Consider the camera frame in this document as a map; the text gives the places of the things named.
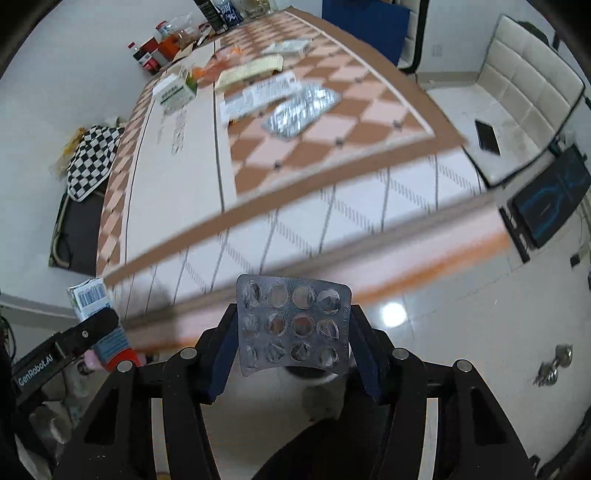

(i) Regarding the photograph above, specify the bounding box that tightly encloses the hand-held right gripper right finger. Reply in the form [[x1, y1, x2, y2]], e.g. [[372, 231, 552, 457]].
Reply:
[[346, 304, 539, 480]]

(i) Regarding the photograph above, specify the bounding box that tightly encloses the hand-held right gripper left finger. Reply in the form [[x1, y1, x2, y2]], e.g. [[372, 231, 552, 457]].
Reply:
[[55, 302, 240, 480]]

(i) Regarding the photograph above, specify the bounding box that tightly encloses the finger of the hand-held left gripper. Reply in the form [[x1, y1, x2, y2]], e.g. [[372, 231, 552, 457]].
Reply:
[[58, 307, 121, 358]]

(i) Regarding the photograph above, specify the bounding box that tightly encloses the white blue red carton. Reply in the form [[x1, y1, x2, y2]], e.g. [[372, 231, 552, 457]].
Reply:
[[67, 278, 141, 370]]

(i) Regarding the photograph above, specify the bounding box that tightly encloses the silver blister pack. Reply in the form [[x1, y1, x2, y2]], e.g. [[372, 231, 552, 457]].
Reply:
[[235, 274, 352, 377], [262, 99, 324, 139], [288, 83, 341, 116]]

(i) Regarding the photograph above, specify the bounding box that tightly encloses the black floor mat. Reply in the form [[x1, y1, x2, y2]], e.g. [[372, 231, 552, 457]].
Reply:
[[48, 189, 112, 277]]

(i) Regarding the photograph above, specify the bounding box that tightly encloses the white stitched table cover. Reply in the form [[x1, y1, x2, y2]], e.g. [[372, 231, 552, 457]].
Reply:
[[106, 152, 513, 333]]

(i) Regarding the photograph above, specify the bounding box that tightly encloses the black white checkered cloth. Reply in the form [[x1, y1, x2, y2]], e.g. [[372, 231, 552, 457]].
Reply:
[[67, 124, 125, 203]]

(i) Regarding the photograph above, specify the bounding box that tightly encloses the yellow plastic bag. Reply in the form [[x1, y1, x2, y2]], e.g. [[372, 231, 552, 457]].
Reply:
[[58, 129, 88, 172]]

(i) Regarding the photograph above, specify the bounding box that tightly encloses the small metal dumbbell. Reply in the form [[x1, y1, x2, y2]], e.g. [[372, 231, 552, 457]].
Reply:
[[533, 344, 574, 387]]

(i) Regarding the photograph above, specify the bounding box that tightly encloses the orange checkered tablecloth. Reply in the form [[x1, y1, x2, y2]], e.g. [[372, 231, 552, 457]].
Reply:
[[95, 9, 469, 278]]

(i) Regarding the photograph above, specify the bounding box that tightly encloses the white green medicine box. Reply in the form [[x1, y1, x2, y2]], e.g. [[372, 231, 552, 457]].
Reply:
[[152, 69, 198, 109]]

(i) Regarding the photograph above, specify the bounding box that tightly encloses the black phone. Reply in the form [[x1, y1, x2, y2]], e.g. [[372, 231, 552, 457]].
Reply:
[[475, 119, 502, 156]]

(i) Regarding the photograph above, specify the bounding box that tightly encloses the orange snack packet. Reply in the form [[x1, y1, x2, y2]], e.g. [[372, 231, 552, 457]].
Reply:
[[191, 46, 241, 79]]

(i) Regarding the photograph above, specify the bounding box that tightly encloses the cream flat box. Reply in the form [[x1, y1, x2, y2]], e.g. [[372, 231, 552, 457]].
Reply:
[[216, 54, 283, 90]]

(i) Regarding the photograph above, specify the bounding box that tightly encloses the clear plastic bag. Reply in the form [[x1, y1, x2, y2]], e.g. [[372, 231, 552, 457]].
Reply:
[[154, 13, 197, 49]]

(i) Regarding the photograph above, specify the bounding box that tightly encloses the white leather sofa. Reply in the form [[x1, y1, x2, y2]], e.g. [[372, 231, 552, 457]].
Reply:
[[425, 14, 587, 186]]

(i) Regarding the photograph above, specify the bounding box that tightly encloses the white flat box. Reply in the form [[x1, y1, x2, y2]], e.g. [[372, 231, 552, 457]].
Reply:
[[263, 41, 311, 57]]

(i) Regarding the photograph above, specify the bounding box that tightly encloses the dark carton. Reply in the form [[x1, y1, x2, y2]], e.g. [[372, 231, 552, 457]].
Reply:
[[194, 0, 229, 34]]

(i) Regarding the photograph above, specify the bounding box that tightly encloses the blue printed package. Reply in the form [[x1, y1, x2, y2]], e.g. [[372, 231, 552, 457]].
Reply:
[[215, 0, 245, 26]]

